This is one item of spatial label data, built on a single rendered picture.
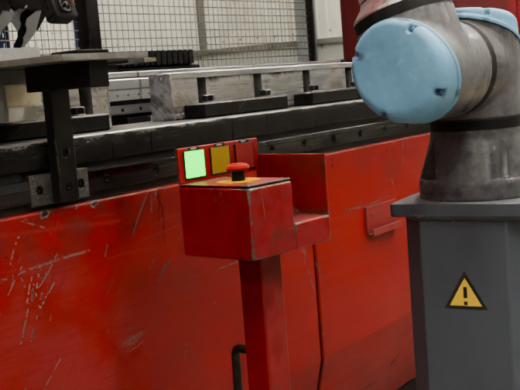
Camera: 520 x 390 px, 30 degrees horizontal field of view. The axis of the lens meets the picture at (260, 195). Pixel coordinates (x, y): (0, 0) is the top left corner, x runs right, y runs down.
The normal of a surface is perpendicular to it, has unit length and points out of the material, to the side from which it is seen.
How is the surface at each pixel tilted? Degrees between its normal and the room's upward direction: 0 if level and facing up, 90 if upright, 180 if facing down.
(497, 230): 90
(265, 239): 90
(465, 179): 72
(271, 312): 90
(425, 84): 97
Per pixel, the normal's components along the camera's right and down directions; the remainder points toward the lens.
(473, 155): -0.31, -0.17
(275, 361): 0.74, 0.02
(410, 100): -0.55, 0.25
